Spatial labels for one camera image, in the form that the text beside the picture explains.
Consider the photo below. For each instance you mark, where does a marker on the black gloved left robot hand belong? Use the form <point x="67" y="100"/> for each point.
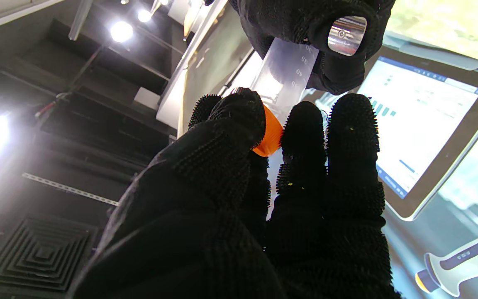
<point x="206" y="216"/>

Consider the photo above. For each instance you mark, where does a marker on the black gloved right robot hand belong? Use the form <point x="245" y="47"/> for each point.
<point x="288" y="20"/>

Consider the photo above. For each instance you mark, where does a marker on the clear plastic centrifuge tube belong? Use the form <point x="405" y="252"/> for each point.
<point x="284" y="74"/>

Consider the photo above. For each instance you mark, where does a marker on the black square vent grille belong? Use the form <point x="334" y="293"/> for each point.
<point x="42" y="253"/>

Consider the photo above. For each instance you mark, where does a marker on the printed laboratory backdrop poster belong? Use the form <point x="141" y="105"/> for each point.
<point x="430" y="124"/>

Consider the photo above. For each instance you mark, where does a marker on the printed side panel on frame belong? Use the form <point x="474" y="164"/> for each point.
<point x="206" y="62"/>

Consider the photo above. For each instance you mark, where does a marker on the perforated metal rail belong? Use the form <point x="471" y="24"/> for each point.
<point x="69" y="189"/>

